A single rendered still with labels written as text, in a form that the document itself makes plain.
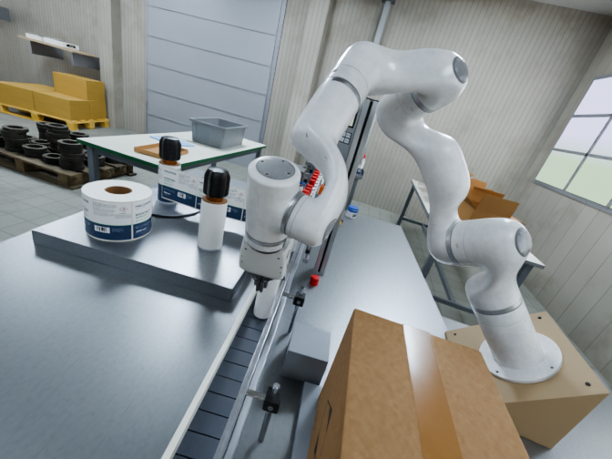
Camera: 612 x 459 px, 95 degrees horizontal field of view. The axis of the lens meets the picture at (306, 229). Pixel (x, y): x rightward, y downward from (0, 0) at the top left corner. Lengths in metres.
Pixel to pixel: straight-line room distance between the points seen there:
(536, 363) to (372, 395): 0.63
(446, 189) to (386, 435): 0.53
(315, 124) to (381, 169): 4.72
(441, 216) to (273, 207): 0.48
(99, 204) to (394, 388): 0.95
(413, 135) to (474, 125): 4.60
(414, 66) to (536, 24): 4.98
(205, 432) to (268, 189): 0.45
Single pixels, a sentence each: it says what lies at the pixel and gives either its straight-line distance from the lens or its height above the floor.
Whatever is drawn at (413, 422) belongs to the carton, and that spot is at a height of 1.12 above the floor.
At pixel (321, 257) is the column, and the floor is 0.91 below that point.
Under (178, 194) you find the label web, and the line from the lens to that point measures 1.33.
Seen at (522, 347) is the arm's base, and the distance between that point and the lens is 0.95.
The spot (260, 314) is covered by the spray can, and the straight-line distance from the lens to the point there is 0.81.
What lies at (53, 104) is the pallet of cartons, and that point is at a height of 0.36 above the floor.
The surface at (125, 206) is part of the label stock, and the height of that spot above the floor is 1.01.
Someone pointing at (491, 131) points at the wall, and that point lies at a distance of 5.42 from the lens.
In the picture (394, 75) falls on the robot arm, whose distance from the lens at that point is 0.67.
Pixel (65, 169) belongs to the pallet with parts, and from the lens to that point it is 4.06.
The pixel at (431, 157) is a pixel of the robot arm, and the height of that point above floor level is 1.40.
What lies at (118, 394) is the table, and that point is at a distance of 0.76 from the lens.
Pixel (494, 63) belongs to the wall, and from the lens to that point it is 5.43.
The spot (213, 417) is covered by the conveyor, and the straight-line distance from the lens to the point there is 0.66.
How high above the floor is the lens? 1.45
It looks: 24 degrees down
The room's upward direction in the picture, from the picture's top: 15 degrees clockwise
